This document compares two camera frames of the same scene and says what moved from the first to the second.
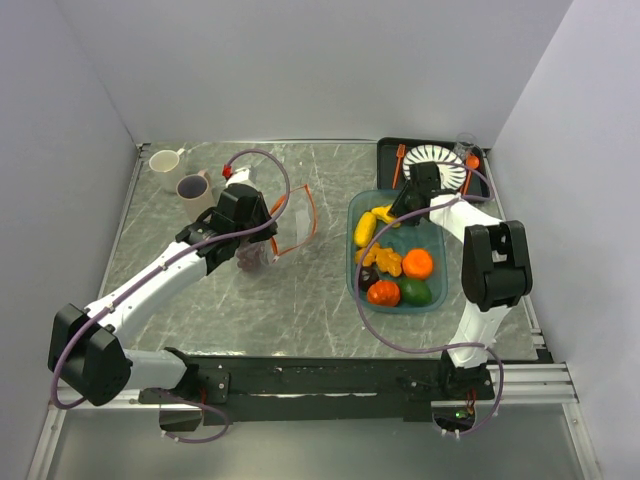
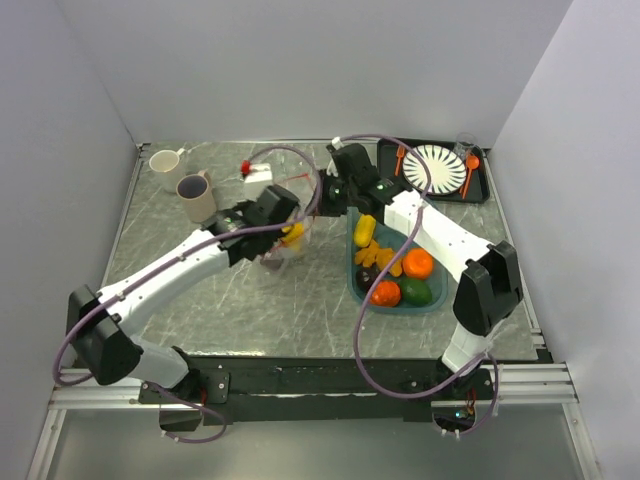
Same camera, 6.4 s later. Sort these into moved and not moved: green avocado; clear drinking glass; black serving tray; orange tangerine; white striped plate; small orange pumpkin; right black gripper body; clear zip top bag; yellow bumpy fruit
Moved: right black gripper body; yellow bumpy fruit; clear zip top bag
Not moved: white striped plate; orange tangerine; clear drinking glass; small orange pumpkin; green avocado; black serving tray
